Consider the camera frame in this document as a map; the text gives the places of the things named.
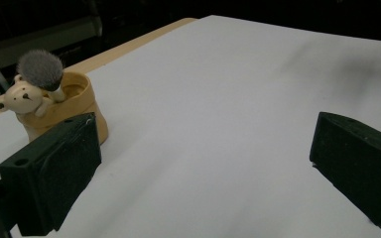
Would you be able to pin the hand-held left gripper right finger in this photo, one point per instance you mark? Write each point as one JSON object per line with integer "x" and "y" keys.
{"x": 360, "y": 165}

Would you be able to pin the tan bear ceramic cup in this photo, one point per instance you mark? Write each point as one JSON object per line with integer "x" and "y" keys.
{"x": 79, "y": 102}

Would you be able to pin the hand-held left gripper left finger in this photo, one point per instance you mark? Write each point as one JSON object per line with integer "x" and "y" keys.
{"x": 56, "y": 172}

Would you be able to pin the wooden table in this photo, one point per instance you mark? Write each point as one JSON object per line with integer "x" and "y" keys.
{"x": 112, "y": 54}

